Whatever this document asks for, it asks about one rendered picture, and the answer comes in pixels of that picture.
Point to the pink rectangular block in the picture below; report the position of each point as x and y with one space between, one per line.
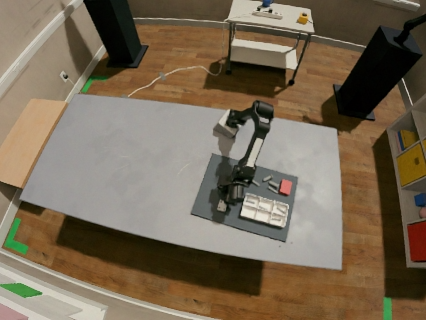
285 187

